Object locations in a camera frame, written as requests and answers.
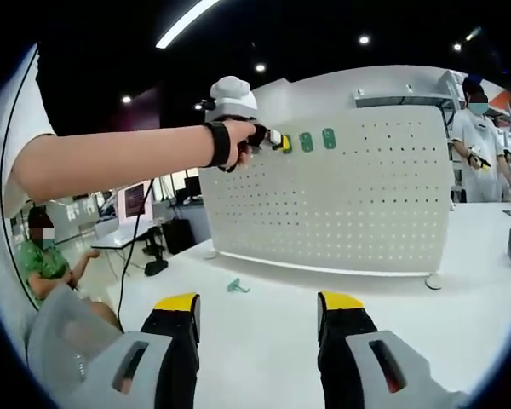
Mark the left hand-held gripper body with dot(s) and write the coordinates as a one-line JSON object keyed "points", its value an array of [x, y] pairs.
{"points": [[232, 98]]}

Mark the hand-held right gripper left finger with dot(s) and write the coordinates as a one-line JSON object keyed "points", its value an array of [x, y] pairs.
{"points": [[172, 353]]}

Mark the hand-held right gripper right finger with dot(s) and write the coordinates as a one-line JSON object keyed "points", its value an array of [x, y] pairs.
{"points": [[345, 353]]}

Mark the green hook assembly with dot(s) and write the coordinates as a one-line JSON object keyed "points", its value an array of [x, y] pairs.
{"points": [[328, 138], [235, 286], [306, 142]]}

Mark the white perforated mounting plate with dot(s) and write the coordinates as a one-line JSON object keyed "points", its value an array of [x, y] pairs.
{"points": [[323, 204]]}

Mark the person's left hand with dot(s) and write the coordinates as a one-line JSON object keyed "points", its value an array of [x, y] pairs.
{"points": [[237, 132]]}

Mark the round ceiling spot light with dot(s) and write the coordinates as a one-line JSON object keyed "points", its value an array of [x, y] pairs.
{"points": [[473, 33], [457, 47], [364, 39], [126, 99], [260, 67]]}

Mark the white partition block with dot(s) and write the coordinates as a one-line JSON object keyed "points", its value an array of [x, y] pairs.
{"points": [[306, 93]]}

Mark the black stand base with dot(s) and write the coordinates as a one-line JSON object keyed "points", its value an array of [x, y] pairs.
{"points": [[155, 266]]}

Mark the long ceiling light strip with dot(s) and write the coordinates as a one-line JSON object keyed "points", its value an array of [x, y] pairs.
{"points": [[183, 23]]}

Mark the large dark red screen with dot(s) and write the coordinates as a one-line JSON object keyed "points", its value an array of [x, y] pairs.
{"points": [[140, 111]]}

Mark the black monitor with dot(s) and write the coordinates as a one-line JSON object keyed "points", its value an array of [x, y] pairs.
{"points": [[191, 187]]}

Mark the black computer tower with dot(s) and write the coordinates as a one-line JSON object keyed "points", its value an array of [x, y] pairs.
{"points": [[176, 236]]}

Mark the white background desk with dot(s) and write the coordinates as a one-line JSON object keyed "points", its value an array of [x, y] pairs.
{"points": [[119, 240]]}

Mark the white kiosk with pink screen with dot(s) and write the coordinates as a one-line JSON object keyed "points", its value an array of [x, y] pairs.
{"points": [[134, 200]]}

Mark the glass panel with white print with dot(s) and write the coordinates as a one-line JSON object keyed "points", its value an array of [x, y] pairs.
{"points": [[74, 217]]}

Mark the person's white shirt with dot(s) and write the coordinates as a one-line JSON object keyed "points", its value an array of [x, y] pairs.
{"points": [[25, 111]]}

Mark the grey wall shelf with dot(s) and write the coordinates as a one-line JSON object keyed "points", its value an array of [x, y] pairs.
{"points": [[400, 100]]}

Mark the orange wall sign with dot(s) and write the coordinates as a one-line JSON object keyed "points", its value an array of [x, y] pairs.
{"points": [[500, 97]]}

